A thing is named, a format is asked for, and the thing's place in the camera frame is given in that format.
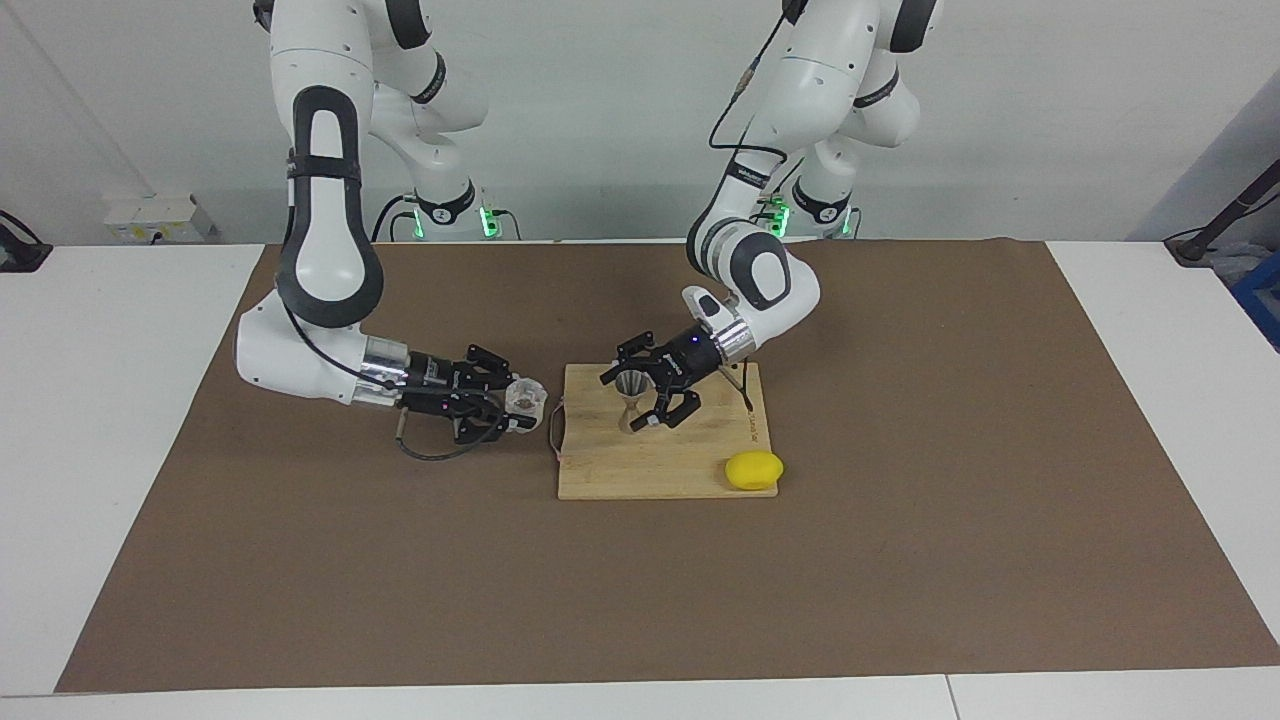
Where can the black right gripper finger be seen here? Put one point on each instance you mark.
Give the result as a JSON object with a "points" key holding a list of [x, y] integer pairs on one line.
{"points": [[490, 422], [492, 365]]}

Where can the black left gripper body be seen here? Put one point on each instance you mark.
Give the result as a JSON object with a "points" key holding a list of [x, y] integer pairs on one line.
{"points": [[688, 360]]}

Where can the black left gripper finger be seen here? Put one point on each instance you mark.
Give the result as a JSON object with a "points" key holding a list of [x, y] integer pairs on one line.
{"points": [[630, 355], [678, 405]]}

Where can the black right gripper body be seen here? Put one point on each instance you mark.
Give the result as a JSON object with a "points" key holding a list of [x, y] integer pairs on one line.
{"points": [[440, 382]]}

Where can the steel double jigger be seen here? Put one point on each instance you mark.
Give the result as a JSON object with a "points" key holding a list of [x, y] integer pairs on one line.
{"points": [[632, 383]]}

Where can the clear glass cup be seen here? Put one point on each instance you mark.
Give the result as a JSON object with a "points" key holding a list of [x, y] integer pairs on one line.
{"points": [[525, 398]]}

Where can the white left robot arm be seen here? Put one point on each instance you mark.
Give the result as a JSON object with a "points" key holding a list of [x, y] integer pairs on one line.
{"points": [[760, 270]]}

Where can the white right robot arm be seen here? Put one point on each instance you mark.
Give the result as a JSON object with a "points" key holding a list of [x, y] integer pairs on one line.
{"points": [[320, 250]]}

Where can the wooden cutting board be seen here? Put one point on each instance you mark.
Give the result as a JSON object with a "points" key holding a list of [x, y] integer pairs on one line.
{"points": [[700, 450]]}

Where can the yellow lemon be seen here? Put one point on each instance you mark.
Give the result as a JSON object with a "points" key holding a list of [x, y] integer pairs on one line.
{"points": [[753, 470]]}

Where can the brown table mat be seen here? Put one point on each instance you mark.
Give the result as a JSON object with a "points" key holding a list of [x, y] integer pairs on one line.
{"points": [[300, 550]]}

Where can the black stand leg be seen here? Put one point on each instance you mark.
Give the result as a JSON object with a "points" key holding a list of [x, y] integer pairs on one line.
{"points": [[1225, 215]]}

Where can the white wall power strip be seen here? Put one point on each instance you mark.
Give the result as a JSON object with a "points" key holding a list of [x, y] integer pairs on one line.
{"points": [[160, 215]]}

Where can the black clamp mount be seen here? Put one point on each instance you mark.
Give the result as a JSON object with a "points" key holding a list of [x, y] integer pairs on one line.
{"points": [[20, 255]]}

